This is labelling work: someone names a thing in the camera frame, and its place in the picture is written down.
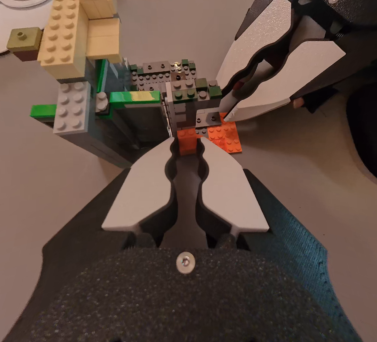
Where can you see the white book stand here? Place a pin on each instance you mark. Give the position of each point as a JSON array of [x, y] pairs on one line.
[[17, 8]]

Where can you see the person's right hand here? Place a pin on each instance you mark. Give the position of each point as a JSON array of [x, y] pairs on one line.
[[298, 102]]

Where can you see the black mesh cushion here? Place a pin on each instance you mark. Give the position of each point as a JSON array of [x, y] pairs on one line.
[[365, 135]]

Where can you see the grey tan lego building model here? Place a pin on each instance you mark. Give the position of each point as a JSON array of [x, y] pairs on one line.
[[132, 112]]

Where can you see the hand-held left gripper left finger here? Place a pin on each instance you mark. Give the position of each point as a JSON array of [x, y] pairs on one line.
[[138, 197]]

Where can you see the grey desk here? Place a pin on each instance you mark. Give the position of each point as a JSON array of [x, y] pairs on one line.
[[44, 185]]

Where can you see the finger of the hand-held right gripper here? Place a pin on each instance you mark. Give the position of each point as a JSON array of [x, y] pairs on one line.
[[300, 73], [259, 32]]

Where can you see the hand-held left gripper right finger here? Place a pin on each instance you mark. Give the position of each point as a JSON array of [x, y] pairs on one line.
[[232, 197]]

